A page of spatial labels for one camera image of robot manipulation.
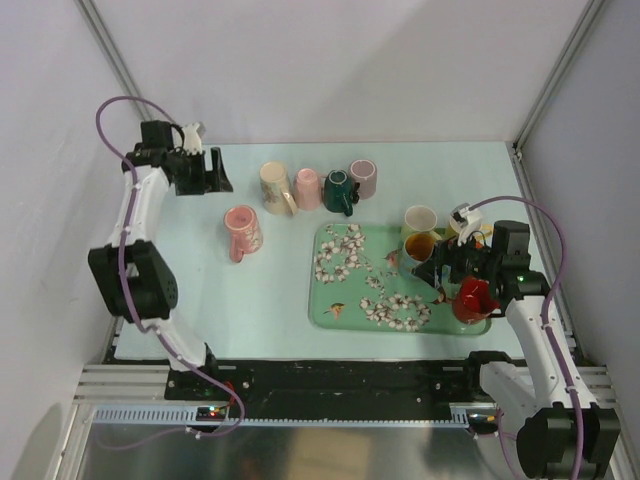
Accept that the cream floral mug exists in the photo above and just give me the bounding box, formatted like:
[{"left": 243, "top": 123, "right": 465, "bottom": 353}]
[{"left": 259, "top": 161, "right": 299, "bottom": 216}]

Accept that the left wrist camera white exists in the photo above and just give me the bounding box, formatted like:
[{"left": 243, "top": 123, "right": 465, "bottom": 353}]
[{"left": 181, "top": 122, "right": 206, "bottom": 155}]

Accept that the blue floral mug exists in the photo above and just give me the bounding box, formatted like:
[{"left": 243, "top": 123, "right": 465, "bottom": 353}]
[{"left": 397, "top": 232, "right": 442, "bottom": 281}]

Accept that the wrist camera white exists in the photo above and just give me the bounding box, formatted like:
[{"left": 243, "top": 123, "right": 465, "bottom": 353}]
[
  {"left": 181, "top": 122, "right": 206, "bottom": 155},
  {"left": 449, "top": 203, "right": 483, "bottom": 246}
]

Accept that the red mug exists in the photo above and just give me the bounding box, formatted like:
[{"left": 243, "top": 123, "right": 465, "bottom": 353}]
[{"left": 452, "top": 276, "right": 499, "bottom": 325}]

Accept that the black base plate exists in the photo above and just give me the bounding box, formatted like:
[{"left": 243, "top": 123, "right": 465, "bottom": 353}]
[{"left": 164, "top": 351, "right": 506, "bottom": 421}]

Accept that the grey cable duct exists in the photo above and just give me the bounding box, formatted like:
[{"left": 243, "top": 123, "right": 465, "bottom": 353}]
[{"left": 89, "top": 403, "right": 501, "bottom": 429}]

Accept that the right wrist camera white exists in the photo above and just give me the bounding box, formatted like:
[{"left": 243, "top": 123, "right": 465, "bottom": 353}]
[{"left": 449, "top": 203, "right": 483, "bottom": 246}]

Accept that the mauve mug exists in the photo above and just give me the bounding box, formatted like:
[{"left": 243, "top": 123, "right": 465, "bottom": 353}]
[{"left": 349, "top": 159, "right": 378, "bottom": 200}]

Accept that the green floral tray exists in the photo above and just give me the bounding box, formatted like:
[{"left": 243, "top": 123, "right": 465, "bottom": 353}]
[{"left": 309, "top": 223, "right": 491, "bottom": 336}]

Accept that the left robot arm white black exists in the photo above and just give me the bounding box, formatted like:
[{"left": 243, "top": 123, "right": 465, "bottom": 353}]
[{"left": 88, "top": 120, "right": 233, "bottom": 399}]

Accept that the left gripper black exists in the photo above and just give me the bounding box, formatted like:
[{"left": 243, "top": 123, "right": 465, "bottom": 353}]
[{"left": 171, "top": 148, "right": 232, "bottom": 197}]

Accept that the yellow mug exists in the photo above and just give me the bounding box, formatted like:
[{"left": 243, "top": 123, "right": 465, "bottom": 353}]
[{"left": 444, "top": 223, "right": 493, "bottom": 242}]

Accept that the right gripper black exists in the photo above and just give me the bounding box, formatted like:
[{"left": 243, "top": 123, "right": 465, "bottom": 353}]
[{"left": 411, "top": 225, "right": 500, "bottom": 289}]

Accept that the dark green mug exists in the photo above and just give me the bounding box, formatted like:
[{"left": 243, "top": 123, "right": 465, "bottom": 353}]
[{"left": 323, "top": 170, "right": 360, "bottom": 217}]

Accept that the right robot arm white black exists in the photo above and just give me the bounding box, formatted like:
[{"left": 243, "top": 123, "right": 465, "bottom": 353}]
[{"left": 410, "top": 220, "right": 621, "bottom": 479}]

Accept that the light pink mug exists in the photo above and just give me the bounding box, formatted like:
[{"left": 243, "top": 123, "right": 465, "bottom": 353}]
[{"left": 294, "top": 168, "right": 322, "bottom": 211}]

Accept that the light green mug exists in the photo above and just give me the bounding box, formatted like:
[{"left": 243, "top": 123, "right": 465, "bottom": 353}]
[{"left": 401, "top": 205, "right": 442, "bottom": 241}]

